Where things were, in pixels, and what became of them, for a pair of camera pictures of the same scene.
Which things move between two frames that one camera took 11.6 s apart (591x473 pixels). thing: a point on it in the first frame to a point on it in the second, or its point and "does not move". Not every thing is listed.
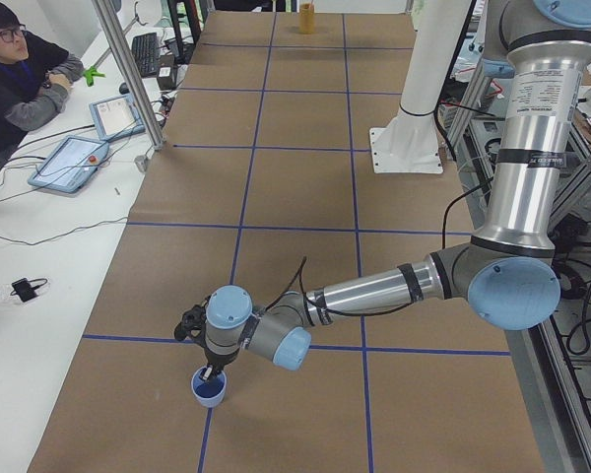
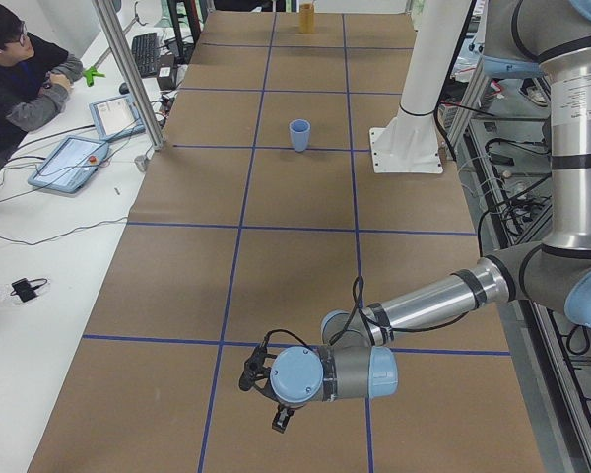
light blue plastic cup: (211, 392) to (299, 129)
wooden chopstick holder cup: (306, 20) does not move
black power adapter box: (165, 78) does not move
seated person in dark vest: (24, 78) does not move
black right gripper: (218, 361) to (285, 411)
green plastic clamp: (90, 73) does not move
